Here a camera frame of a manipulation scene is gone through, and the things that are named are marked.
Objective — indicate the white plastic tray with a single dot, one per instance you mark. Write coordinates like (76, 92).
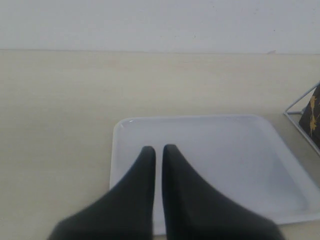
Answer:
(241, 155)

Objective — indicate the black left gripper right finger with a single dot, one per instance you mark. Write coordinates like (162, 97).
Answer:
(194, 210)

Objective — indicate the white wire book rack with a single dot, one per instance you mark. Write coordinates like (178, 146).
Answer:
(289, 115)

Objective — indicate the dark brown thin book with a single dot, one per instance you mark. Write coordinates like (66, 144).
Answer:
(310, 120)

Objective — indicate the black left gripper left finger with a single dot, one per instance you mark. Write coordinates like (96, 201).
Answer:
(123, 213)

